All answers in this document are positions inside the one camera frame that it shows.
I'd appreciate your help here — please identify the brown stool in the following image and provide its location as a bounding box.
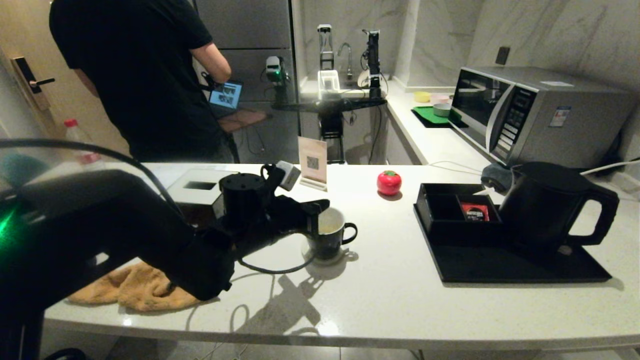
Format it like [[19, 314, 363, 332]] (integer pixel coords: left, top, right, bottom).
[[220, 109, 269, 133]]

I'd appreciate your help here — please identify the red tomato-shaped timer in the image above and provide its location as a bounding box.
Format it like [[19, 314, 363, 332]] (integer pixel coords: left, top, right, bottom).
[[376, 170, 403, 196]]

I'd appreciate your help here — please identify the plastic bottle red cap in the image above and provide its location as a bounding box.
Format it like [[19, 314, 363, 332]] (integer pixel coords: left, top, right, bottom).
[[64, 119, 102, 164]]

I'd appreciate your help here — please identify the QR code sign stand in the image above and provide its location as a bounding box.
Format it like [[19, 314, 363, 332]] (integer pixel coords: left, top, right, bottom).
[[298, 136, 329, 192]]

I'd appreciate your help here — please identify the black compartment sachet box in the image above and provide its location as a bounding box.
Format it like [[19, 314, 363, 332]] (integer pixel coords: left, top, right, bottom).
[[414, 183, 505, 246]]

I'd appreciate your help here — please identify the clear blender jug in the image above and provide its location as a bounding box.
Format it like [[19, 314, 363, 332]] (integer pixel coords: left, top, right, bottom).
[[317, 23, 335, 69]]

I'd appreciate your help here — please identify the white rack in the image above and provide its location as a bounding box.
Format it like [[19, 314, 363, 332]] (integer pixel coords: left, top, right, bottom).
[[318, 68, 342, 100]]

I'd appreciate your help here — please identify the tan wooden door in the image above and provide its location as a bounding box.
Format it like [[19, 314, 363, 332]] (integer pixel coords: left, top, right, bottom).
[[0, 0, 131, 163]]

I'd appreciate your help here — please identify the person in black shirt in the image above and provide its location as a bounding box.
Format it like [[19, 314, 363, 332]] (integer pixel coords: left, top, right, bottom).
[[49, 0, 240, 163]]

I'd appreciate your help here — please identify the green tray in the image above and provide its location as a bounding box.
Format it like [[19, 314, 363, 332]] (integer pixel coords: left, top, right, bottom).
[[411, 105, 468, 129]]

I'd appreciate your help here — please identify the black mug white inside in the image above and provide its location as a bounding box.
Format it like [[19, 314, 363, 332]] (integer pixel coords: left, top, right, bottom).
[[307, 206, 359, 261]]

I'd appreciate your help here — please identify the grey folded cloth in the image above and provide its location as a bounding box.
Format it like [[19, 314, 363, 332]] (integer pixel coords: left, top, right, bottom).
[[481, 163, 516, 195]]

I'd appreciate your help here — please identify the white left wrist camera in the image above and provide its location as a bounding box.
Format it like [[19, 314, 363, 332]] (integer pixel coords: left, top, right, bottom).
[[276, 160, 302, 192]]

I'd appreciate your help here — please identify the red coffee sachet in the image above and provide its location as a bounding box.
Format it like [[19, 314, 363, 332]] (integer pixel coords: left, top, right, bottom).
[[461, 202, 491, 222]]

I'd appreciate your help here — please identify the orange microfiber cloth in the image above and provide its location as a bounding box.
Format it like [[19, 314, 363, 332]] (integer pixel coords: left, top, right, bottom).
[[67, 261, 202, 311]]

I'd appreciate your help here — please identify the black electric kettle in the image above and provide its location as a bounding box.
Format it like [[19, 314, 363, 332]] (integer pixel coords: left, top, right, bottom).
[[500, 161, 621, 251]]

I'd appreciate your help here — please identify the white power cable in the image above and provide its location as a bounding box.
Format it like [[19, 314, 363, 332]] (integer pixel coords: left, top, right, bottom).
[[582, 160, 640, 176]]

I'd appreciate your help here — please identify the grey tall cabinet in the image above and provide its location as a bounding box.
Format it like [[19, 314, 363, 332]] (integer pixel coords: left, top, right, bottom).
[[195, 0, 300, 163]]

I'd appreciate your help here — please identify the green-lit camera device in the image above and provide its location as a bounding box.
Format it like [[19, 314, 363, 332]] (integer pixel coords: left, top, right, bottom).
[[265, 54, 291, 107]]

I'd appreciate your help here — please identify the chrome sink faucet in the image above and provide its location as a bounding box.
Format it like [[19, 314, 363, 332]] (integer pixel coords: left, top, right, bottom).
[[337, 42, 354, 80]]

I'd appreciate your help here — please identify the black round pedestal table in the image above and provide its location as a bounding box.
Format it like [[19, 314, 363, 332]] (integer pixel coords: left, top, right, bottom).
[[272, 95, 388, 165]]

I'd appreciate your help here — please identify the teal round object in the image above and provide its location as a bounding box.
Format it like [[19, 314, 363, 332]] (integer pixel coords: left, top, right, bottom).
[[0, 152, 46, 188]]

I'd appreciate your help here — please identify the black ring-shaped part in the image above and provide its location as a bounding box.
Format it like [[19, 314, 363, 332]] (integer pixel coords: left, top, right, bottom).
[[42, 347, 88, 360]]

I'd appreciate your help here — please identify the silver microwave oven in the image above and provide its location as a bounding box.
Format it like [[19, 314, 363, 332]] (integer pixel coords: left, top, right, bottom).
[[450, 66, 638, 169]]

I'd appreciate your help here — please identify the black rectangular serving tray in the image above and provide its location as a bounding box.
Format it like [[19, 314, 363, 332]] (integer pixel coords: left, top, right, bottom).
[[415, 220, 613, 285]]

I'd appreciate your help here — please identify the black door lock handle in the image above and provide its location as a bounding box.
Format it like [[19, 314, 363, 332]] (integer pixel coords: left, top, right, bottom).
[[12, 56, 57, 112]]

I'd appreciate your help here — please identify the black glossy tissue box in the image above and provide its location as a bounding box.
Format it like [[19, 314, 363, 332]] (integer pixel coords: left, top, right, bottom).
[[167, 169, 237, 207]]

